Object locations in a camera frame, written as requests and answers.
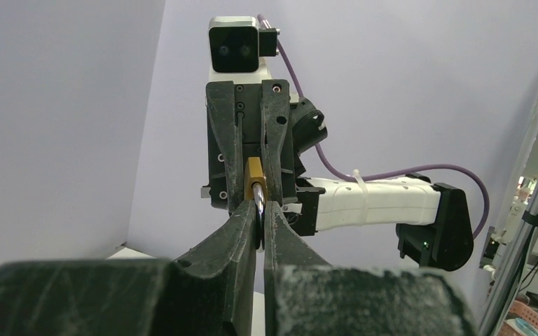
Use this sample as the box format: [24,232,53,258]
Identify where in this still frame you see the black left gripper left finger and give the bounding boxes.
[0,201,257,335]

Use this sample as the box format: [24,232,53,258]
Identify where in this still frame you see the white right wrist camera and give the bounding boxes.
[207,16,280,84]

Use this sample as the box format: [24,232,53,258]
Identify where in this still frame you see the aluminium table frame rail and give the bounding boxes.
[475,32,538,336]

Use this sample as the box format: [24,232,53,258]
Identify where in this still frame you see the brass padlock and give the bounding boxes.
[244,157,266,251]

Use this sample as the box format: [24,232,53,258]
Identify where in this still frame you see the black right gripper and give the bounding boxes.
[205,80,298,213]

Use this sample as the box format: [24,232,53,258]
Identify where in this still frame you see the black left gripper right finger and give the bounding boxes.
[263,201,477,335]

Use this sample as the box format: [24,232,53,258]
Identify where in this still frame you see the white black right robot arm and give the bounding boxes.
[205,80,474,272]

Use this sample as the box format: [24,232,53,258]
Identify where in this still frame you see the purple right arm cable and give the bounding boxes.
[257,13,490,239]

